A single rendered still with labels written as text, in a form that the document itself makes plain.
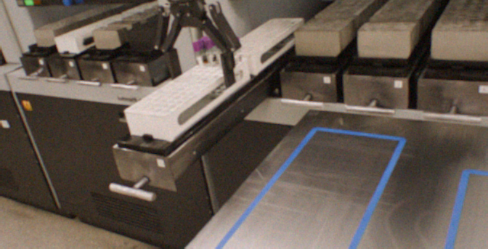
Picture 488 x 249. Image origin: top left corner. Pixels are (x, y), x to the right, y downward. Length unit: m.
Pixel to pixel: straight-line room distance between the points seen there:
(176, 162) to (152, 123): 0.08
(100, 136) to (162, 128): 0.83
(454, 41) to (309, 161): 0.46
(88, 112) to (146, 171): 0.79
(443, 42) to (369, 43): 0.15
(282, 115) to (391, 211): 0.58
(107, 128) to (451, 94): 1.06
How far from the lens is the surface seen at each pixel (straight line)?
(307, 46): 1.08
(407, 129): 0.74
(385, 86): 0.98
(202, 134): 0.83
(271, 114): 1.11
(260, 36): 1.15
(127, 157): 0.84
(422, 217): 0.56
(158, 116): 0.78
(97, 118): 1.56
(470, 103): 0.96
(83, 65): 1.49
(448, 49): 1.01
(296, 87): 1.05
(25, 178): 2.19
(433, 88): 0.96
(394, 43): 1.02
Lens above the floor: 1.17
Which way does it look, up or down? 25 degrees down
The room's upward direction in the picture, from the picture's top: 9 degrees counter-clockwise
